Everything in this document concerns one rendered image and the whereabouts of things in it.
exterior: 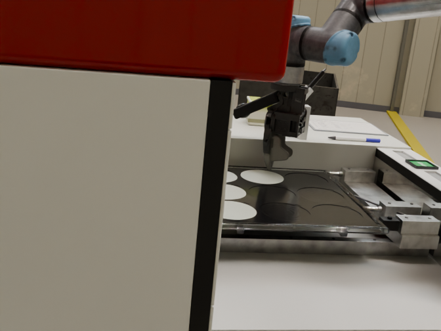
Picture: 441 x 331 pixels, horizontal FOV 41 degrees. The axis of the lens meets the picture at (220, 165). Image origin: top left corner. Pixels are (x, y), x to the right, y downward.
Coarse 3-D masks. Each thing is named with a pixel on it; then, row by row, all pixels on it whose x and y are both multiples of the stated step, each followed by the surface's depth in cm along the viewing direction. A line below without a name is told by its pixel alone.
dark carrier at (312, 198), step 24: (240, 168) 142; (264, 192) 126; (288, 192) 128; (312, 192) 129; (336, 192) 131; (264, 216) 113; (288, 216) 114; (312, 216) 115; (336, 216) 116; (360, 216) 118
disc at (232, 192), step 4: (228, 188) 126; (232, 188) 127; (236, 188) 127; (240, 188) 127; (228, 192) 124; (232, 192) 124; (236, 192) 124; (240, 192) 125; (244, 192) 125; (228, 196) 122; (232, 196) 122; (236, 196) 122; (240, 196) 122
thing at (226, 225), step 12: (228, 228) 107; (240, 228) 107; (252, 228) 107; (264, 228) 108; (276, 228) 108; (288, 228) 108; (300, 228) 109; (312, 228) 109; (324, 228) 110; (336, 228) 110; (348, 228) 110; (360, 228) 111; (372, 228) 111; (384, 228) 112
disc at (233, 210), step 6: (228, 204) 117; (234, 204) 117; (240, 204) 118; (246, 204) 118; (228, 210) 114; (234, 210) 114; (240, 210) 115; (246, 210) 115; (252, 210) 115; (228, 216) 111; (234, 216) 111; (240, 216) 112; (246, 216) 112; (252, 216) 112
